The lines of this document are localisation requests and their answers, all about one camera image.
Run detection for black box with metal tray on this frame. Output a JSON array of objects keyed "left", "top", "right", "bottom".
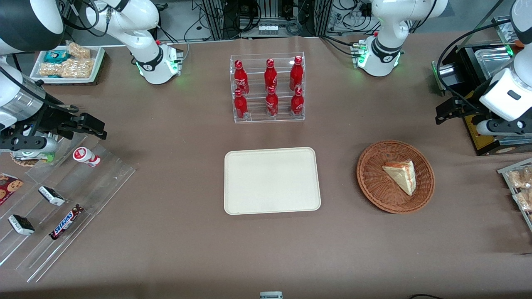
[{"left": 432, "top": 44, "right": 532, "bottom": 157}]

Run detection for clear acrylic stepped stand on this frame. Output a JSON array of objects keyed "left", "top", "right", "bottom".
[{"left": 0, "top": 133, "right": 137, "bottom": 284}]

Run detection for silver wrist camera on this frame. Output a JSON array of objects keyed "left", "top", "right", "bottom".
[
  {"left": 23, "top": 138, "right": 59, "bottom": 153},
  {"left": 476, "top": 120, "right": 532, "bottom": 137}
]

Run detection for white rectangular snack tray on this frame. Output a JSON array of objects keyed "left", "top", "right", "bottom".
[{"left": 30, "top": 46, "right": 105, "bottom": 85}]

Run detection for small rice cracker pack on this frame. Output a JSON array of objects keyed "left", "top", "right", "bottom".
[{"left": 66, "top": 42, "right": 91, "bottom": 59}]

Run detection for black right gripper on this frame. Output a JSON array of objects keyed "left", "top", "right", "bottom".
[{"left": 0, "top": 101, "right": 108, "bottom": 151}]

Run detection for triangle sandwich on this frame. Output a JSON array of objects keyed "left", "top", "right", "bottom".
[{"left": 382, "top": 159, "right": 417, "bottom": 196}]

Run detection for red cola bottle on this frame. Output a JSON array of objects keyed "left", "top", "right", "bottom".
[
  {"left": 266, "top": 86, "right": 279, "bottom": 118},
  {"left": 264, "top": 59, "right": 278, "bottom": 93},
  {"left": 234, "top": 89, "right": 249, "bottom": 120},
  {"left": 291, "top": 87, "right": 304, "bottom": 117},
  {"left": 234, "top": 60, "right": 250, "bottom": 95},
  {"left": 290, "top": 56, "right": 304, "bottom": 91}
]

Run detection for clear acrylic bottle rack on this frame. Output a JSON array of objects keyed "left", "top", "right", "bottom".
[{"left": 230, "top": 52, "right": 305, "bottom": 123}]

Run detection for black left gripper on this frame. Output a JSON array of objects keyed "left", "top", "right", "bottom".
[{"left": 435, "top": 82, "right": 500, "bottom": 125}]

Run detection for large rice cracker pack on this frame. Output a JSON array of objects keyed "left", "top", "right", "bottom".
[{"left": 39, "top": 58, "right": 95, "bottom": 79}]

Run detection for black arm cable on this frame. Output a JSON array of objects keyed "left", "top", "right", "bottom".
[{"left": 436, "top": 19, "right": 512, "bottom": 102}]

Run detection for teal snack package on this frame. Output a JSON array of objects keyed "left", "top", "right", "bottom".
[{"left": 44, "top": 50, "right": 69, "bottom": 64}]

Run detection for black white snack pack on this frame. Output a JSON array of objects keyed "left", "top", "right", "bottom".
[
  {"left": 8, "top": 214, "right": 35, "bottom": 236},
  {"left": 38, "top": 186, "right": 66, "bottom": 207}
]

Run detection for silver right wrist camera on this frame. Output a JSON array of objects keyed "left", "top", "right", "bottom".
[{"left": 23, "top": 138, "right": 59, "bottom": 153}]

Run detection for round brown wicker basket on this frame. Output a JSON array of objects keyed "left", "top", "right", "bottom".
[{"left": 356, "top": 140, "right": 436, "bottom": 214}]

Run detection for Snickers chocolate bar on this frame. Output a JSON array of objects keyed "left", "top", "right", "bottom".
[{"left": 49, "top": 204, "right": 85, "bottom": 240}]

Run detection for clear tray with pastries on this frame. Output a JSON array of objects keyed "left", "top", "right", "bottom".
[{"left": 497, "top": 158, "right": 532, "bottom": 233}]

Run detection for chocolate chip cookie pack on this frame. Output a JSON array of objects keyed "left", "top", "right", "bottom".
[{"left": 0, "top": 173, "right": 24, "bottom": 206}]

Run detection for red white yogurt cup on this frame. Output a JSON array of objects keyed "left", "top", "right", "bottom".
[{"left": 73, "top": 147, "right": 101, "bottom": 168}]

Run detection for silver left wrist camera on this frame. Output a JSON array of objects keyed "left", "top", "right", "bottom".
[{"left": 476, "top": 120, "right": 532, "bottom": 137}]

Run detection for small light wicker basket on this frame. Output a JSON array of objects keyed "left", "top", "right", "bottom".
[{"left": 10, "top": 150, "right": 56, "bottom": 167}]

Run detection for wrapped pastry pack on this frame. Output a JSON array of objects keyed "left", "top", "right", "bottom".
[
  {"left": 512, "top": 189, "right": 532, "bottom": 212},
  {"left": 508, "top": 166, "right": 532, "bottom": 190}
]

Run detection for aluminium frame with cables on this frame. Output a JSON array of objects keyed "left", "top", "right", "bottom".
[{"left": 183, "top": 0, "right": 372, "bottom": 41}]

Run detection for cream plastic tray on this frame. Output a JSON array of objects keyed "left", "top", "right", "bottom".
[{"left": 224, "top": 147, "right": 322, "bottom": 216}]

